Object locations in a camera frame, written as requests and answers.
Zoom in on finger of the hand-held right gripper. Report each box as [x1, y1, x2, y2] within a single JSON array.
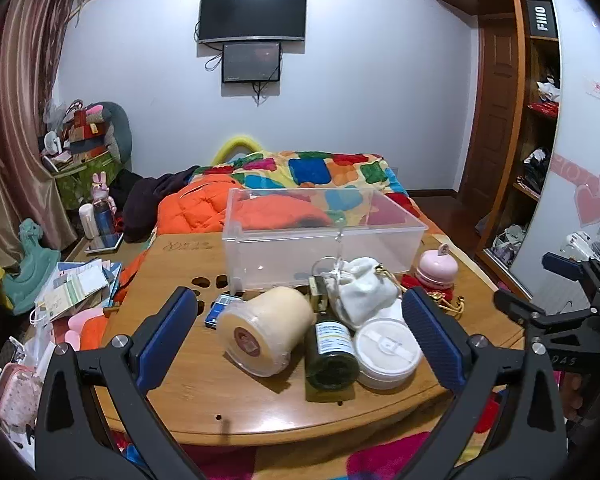
[[541, 251, 600, 311], [494, 287, 583, 330]]

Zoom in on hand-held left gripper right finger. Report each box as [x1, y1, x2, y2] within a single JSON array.
[[401, 286, 568, 480]]

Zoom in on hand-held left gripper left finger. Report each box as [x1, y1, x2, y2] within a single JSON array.
[[35, 286, 206, 480]]

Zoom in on red pouch with gold cord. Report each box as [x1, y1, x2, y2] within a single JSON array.
[[400, 272, 468, 318]]

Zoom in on small blue box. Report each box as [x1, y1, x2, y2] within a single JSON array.
[[205, 294, 243, 330]]

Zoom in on pink mini fan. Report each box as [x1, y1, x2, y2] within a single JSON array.
[[414, 244, 458, 291]]

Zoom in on cream round jar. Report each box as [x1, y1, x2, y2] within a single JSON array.
[[216, 286, 315, 378]]

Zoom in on clear plastic storage box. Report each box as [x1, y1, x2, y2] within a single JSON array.
[[222, 187, 428, 293]]

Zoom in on white round powder container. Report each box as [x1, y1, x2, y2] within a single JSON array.
[[352, 317, 425, 391]]

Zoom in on pile of pale clothes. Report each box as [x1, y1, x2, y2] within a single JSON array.
[[492, 225, 528, 263]]

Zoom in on wooden desk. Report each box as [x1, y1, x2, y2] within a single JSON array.
[[95, 232, 526, 448]]

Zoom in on dark folded clothes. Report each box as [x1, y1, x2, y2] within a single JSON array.
[[522, 147, 551, 196]]

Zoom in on pile of papers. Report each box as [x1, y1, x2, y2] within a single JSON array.
[[32, 257, 126, 323]]

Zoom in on dark green glass bottle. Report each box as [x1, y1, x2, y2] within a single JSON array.
[[304, 275, 360, 391]]

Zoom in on orange down jacket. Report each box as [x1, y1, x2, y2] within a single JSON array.
[[115, 172, 333, 306]]

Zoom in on blue bottle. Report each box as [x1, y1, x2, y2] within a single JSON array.
[[95, 202, 117, 238]]

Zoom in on wooden wardrobe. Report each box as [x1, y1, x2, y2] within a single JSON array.
[[422, 0, 600, 301]]

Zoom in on white cup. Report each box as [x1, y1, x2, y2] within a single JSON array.
[[78, 203, 101, 240]]

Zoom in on dark purple garment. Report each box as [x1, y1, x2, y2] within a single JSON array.
[[122, 166, 201, 243]]

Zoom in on pink rabbit toy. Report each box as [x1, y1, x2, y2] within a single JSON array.
[[91, 172, 118, 216]]

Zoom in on pink dotted pouch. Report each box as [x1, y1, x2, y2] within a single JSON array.
[[0, 362, 43, 433]]

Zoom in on brown wooden door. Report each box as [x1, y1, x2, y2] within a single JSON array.
[[459, 12, 522, 206]]

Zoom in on green storage box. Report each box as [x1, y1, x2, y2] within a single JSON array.
[[55, 152, 123, 211]]

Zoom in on white and black clothes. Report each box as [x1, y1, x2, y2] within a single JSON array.
[[535, 77, 561, 103]]

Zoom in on yellow curved headboard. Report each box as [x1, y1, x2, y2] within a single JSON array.
[[211, 132, 263, 166]]

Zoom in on grey round cushion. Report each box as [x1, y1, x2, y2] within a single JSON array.
[[97, 101, 133, 166]]

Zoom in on colourful patchwork blanket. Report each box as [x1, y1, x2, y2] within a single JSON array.
[[190, 149, 431, 241]]

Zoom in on patchwork fabric bag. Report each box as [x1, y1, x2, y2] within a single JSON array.
[[62, 105, 111, 157]]

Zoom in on black printed box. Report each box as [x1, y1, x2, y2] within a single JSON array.
[[525, 0, 561, 41]]

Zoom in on white drawstring pouch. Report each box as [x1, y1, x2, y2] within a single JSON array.
[[327, 257, 401, 331]]

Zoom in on tablet with white frame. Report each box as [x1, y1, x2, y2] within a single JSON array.
[[84, 232, 125, 254]]

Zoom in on thin metal ring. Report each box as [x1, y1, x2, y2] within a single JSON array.
[[311, 256, 352, 286]]

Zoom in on small black wall monitor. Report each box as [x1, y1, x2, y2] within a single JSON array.
[[221, 42, 283, 84]]

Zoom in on black wall television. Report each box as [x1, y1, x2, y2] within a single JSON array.
[[197, 0, 308, 45]]

